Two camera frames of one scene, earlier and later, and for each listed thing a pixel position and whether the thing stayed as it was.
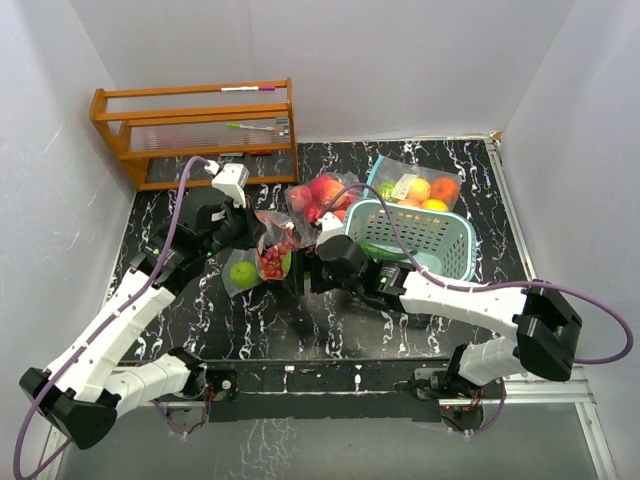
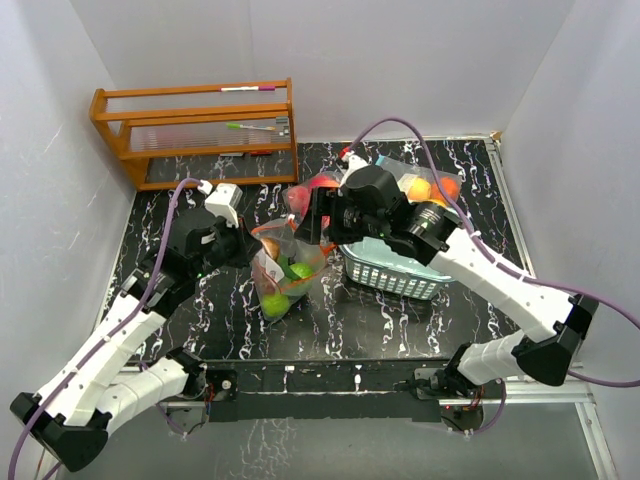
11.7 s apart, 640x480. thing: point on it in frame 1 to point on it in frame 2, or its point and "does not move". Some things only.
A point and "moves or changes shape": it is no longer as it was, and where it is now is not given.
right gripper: x=296 y=279 to x=310 y=230
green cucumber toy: x=381 y=252 moves or changes shape
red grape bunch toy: x=272 y=260 to x=268 y=286
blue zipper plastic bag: x=401 y=182 does not move
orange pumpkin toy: x=444 y=188 does not move
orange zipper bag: x=321 y=194 does not move
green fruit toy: x=243 y=274 to x=275 y=305
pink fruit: x=300 y=198 does not move
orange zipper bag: x=245 y=269 moves or changes shape
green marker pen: x=235 y=125 does not move
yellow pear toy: x=420 y=190 does not move
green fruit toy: x=286 y=263 moves or changes shape
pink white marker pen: x=248 y=88 does not move
